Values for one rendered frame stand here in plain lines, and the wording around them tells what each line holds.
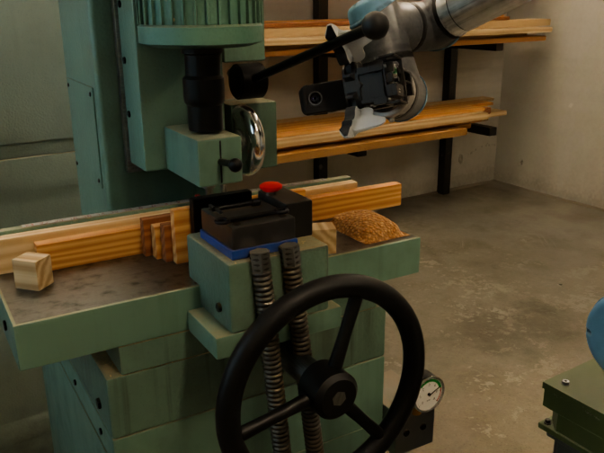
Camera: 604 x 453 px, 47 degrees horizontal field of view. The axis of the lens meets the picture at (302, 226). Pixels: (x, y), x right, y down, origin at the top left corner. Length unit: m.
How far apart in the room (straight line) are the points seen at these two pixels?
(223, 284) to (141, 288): 0.13
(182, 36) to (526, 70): 4.07
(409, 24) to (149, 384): 0.74
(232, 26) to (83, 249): 0.37
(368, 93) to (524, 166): 3.96
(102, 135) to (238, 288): 0.46
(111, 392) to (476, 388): 1.71
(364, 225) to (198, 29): 0.39
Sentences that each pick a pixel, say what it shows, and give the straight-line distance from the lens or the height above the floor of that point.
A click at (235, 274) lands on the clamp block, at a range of 0.83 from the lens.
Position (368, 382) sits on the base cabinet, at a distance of 1.14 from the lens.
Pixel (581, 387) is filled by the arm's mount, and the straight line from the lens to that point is 1.27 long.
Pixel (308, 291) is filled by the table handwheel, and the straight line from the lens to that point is 0.77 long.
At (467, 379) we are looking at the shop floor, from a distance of 2.52.
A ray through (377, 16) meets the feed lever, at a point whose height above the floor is 1.23.
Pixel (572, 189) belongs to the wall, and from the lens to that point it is 4.75.
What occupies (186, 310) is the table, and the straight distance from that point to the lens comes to 0.93.
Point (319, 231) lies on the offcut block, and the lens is 1.00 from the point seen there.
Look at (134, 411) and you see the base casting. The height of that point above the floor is 0.74.
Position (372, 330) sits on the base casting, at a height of 0.76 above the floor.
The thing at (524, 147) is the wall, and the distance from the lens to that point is 4.94.
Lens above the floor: 1.26
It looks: 18 degrees down
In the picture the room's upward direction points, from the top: straight up
